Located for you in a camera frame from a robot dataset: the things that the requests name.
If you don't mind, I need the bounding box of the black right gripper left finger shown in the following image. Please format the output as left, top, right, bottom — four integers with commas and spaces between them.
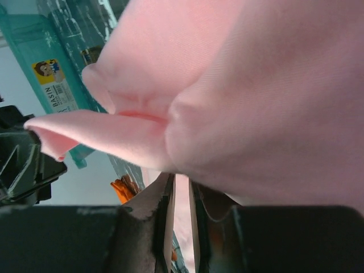
1, 173, 174, 272

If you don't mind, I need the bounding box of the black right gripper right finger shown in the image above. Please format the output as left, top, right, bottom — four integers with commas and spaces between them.
189, 182, 363, 272

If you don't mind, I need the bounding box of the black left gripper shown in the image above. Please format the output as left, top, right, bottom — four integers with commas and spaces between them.
1, 105, 67, 205

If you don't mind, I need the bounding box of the pink t shirt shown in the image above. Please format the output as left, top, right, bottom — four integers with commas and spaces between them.
25, 1, 363, 272

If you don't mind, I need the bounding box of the folded orange t shirt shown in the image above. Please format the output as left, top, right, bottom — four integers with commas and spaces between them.
110, 175, 141, 204

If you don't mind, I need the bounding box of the teal plastic bin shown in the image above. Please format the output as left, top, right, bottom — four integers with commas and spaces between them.
0, 0, 143, 170

